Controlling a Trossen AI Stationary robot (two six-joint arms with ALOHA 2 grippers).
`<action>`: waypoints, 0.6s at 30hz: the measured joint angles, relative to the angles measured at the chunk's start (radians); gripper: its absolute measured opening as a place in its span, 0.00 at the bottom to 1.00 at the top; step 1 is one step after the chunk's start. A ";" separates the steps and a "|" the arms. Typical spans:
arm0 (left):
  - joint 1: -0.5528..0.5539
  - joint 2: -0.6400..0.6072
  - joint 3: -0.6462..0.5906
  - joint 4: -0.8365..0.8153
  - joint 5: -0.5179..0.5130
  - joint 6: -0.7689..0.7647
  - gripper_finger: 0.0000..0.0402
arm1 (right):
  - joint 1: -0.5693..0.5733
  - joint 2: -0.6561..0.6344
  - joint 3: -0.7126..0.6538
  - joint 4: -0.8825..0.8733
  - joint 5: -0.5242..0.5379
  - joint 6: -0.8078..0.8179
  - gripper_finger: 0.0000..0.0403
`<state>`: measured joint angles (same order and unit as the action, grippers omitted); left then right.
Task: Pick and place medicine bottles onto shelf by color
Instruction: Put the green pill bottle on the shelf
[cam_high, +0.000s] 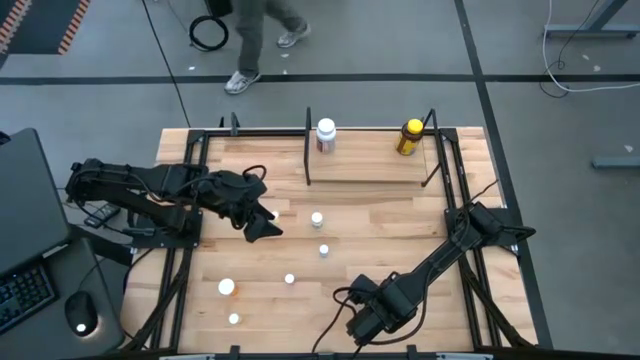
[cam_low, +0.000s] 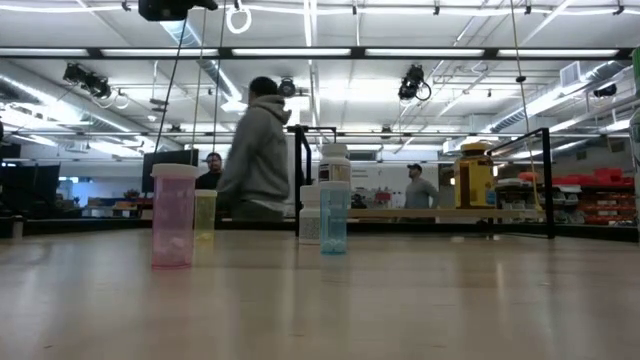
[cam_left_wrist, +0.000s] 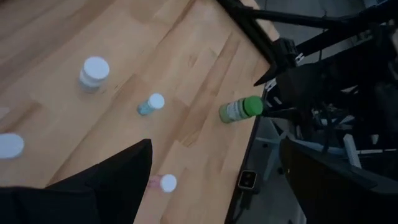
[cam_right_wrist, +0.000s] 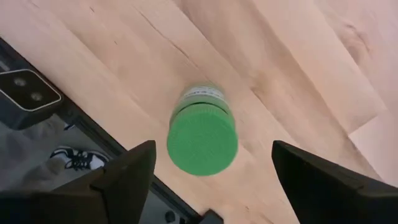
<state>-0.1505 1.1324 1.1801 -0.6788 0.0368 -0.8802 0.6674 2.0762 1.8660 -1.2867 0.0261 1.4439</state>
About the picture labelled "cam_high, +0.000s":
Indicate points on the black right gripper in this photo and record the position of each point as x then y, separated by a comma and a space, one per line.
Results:
366, 327

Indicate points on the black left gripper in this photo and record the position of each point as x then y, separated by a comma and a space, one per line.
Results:
232, 195

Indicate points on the small yellow pill bottle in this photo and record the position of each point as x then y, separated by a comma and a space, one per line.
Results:
275, 215

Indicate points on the small white pill bottle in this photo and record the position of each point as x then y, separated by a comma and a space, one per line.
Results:
317, 218

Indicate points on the small pink pill bottle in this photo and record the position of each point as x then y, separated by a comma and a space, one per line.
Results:
289, 278

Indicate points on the small blue-label pill bottle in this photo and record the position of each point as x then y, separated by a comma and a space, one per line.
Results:
324, 249

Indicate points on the orange bottle wide white cap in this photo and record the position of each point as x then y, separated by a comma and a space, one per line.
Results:
226, 286

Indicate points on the large white medicine bottle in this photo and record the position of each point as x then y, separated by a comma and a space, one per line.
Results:
326, 131

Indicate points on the amber bottle yellow cap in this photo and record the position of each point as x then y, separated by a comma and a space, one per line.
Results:
409, 142

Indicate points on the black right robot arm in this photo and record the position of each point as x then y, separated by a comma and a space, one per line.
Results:
450, 250

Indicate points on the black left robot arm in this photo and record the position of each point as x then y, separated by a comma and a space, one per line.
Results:
125, 180

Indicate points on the wooden shelf board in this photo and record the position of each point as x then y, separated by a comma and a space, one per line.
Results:
365, 162

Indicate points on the small white-capped pill bottle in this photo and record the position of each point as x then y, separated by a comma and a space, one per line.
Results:
233, 318

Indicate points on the black power adapter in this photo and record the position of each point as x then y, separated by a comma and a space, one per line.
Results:
102, 214

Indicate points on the dark grey side desk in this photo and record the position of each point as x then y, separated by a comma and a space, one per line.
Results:
112, 300

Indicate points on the person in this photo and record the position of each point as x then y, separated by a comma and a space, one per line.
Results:
250, 40

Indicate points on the black computer mouse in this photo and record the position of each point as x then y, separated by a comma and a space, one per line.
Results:
80, 312

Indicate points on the black box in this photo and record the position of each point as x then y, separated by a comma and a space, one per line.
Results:
217, 6

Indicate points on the backlit black keyboard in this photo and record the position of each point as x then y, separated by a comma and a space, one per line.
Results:
25, 295

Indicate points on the orange striped black floor mat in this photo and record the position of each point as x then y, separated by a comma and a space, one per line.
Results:
40, 25

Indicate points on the grey metal floor foot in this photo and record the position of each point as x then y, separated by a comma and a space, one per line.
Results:
617, 161

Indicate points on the grey metal desk base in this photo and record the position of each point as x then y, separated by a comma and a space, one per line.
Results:
590, 31

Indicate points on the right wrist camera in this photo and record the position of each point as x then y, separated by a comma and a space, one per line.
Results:
361, 289

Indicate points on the black metal shelf frame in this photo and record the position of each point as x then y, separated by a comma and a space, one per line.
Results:
307, 150

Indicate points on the black aluminium table frame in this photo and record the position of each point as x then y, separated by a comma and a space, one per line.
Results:
176, 320

